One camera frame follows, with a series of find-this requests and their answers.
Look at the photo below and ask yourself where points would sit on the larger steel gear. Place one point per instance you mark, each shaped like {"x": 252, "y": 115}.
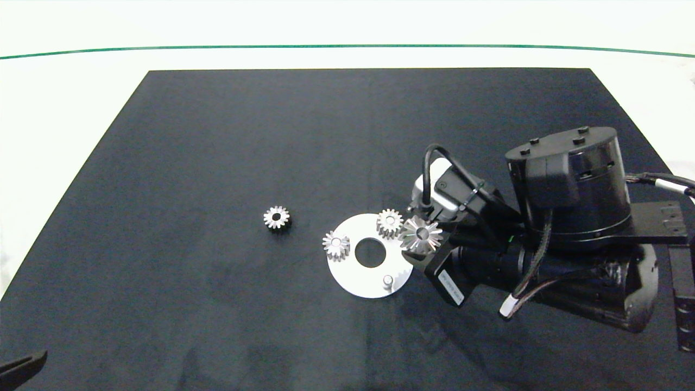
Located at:
{"x": 411, "y": 238}

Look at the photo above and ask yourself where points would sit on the small steel gear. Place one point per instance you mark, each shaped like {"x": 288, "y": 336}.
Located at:
{"x": 383, "y": 220}
{"x": 329, "y": 245}
{"x": 270, "y": 217}

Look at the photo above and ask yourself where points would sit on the round white plate with pins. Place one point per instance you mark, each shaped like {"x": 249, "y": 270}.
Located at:
{"x": 358, "y": 279}

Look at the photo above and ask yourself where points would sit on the dark rectangular mat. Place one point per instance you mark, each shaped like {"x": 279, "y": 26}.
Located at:
{"x": 217, "y": 163}

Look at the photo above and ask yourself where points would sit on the boxy wrist camera shiny side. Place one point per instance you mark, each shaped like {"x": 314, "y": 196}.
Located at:
{"x": 446, "y": 187}

